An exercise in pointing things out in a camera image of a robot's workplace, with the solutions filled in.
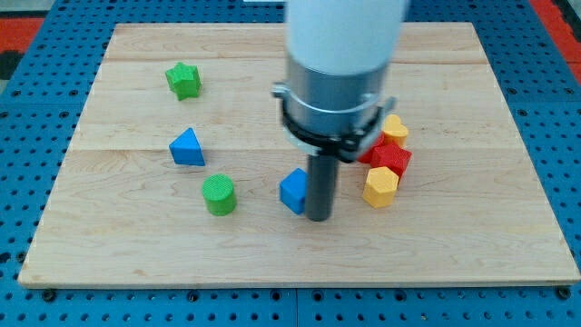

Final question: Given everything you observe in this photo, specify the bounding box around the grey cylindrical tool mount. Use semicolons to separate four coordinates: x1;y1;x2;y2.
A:
272;55;395;163

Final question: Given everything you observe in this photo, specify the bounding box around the yellow heart block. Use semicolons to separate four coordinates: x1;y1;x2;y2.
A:
381;114;409;148

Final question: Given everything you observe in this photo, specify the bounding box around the green cylinder block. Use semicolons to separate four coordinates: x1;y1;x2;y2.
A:
202;173;237;216

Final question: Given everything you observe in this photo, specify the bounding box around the blue cube block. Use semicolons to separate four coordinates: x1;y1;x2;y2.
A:
279;168;307;215

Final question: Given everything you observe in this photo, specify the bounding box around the red star block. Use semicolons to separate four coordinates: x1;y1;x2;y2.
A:
370;143;412;178

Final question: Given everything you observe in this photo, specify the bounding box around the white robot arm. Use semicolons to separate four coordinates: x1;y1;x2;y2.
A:
272;0;409;222

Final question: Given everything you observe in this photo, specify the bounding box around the yellow hexagon block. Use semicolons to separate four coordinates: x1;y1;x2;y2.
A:
362;166;399;208

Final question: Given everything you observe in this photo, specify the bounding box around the blue triangle block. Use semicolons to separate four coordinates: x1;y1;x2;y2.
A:
169;128;205;166

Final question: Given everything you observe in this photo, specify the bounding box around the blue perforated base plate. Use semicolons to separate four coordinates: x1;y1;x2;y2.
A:
1;0;580;326

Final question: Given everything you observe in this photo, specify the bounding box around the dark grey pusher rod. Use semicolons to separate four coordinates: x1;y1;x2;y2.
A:
305;155;339;222

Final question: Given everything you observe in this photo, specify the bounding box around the wooden board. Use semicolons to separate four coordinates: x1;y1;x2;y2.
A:
18;23;580;289

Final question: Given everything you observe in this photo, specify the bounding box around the green star block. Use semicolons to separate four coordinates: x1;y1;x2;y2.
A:
165;62;202;101

